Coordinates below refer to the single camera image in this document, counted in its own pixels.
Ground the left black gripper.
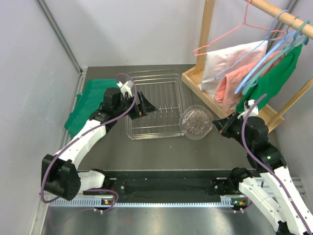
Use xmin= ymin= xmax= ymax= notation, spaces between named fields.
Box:
xmin=114 ymin=91 xmax=157 ymax=119

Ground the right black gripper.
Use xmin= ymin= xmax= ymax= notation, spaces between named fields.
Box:
xmin=212 ymin=111 xmax=252 ymax=150

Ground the clear glass plate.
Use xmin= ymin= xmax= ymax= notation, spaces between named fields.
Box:
xmin=179 ymin=105 xmax=213 ymax=140

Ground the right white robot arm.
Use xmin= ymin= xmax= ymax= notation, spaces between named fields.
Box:
xmin=213 ymin=113 xmax=313 ymax=235

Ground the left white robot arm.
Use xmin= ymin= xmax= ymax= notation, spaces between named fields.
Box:
xmin=41 ymin=85 xmax=157 ymax=201

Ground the wooden clothes rack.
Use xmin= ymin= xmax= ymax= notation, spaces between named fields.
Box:
xmin=182 ymin=0 xmax=313 ymax=132

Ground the pink hanging garment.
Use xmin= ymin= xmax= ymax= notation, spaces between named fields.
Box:
xmin=214 ymin=57 xmax=284 ymax=112

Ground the folded green t-shirt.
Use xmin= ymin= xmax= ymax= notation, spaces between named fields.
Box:
xmin=65 ymin=79 xmax=118 ymax=138

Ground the white hanging garment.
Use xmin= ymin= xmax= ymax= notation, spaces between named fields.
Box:
xmin=198 ymin=40 xmax=268 ymax=98

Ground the green hanging garment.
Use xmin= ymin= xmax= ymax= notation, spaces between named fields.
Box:
xmin=236 ymin=45 xmax=303 ymax=113

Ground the light blue plastic hanger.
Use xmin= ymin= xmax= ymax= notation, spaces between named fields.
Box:
xmin=234 ymin=31 xmax=301 ymax=94

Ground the teal plastic hanger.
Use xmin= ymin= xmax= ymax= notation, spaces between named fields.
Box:
xmin=235 ymin=20 xmax=310 ymax=95

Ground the wire dish rack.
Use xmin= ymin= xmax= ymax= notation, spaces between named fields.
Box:
xmin=126 ymin=69 xmax=186 ymax=140

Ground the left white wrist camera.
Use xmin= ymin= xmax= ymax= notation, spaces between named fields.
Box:
xmin=117 ymin=80 xmax=134 ymax=99

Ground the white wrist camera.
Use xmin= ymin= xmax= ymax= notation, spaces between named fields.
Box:
xmin=117 ymin=80 xmax=134 ymax=99
xmin=236 ymin=99 xmax=259 ymax=119

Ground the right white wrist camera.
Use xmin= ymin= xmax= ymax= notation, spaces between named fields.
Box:
xmin=236 ymin=99 xmax=259 ymax=119

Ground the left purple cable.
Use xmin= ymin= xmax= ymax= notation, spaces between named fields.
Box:
xmin=40 ymin=72 xmax=139 ymax=214

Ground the purple cable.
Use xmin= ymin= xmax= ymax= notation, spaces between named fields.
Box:
xmin=241 ymin=94 xmax=313 ymax=235
xmin=40 ymin=72 xmax=139 ymax=214

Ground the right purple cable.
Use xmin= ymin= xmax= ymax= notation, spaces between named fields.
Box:
xmin=241 ymin=94 xmax=313 ymax=235

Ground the pink wire hanger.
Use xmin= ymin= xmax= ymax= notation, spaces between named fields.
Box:
xmin=192 ymin=0 xmax=286 ymax=56

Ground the slotted cable duct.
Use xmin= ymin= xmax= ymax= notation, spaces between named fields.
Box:
xmin=49 ymin=195 xmax=247 ymax=209

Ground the aluminium frame profile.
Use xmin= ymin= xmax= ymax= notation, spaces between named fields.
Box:
xmin=35 ymin=0 xmax=83 ymax=74

